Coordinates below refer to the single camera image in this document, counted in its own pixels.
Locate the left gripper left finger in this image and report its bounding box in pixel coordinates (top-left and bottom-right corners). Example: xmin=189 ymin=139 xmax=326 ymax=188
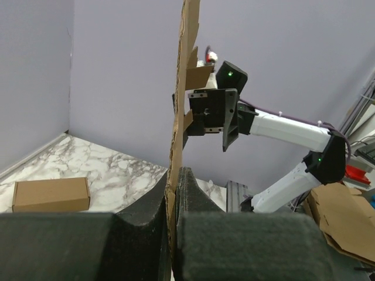
xmin=1 ymin=177 xmax=171 ymax=280

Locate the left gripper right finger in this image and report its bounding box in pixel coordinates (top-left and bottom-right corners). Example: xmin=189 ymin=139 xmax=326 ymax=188
xmin=175 ymin=167 xmax=336 ymax=280

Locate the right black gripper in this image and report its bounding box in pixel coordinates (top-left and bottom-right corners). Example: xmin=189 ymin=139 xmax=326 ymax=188
xmin=172 ymin=88 xmax=239 ymax=152

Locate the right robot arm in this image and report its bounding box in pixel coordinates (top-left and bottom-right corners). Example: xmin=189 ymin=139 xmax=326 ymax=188
xmin=183 ymin=59 xmax=350 ymax=213

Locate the folded brown cardboard box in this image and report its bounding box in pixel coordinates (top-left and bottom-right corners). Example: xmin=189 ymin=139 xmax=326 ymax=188
xmin=12 ymin=177 xmax=91 ymax=213

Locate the cardboard stack outside cell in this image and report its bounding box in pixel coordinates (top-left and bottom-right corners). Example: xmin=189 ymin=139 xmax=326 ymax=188
xmin=304 ymin=183 xmax=374 ymax=266

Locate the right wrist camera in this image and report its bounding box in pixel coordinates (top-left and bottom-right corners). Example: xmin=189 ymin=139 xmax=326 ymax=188
xmin=196 ymin=45 xmax=219 ymax=89

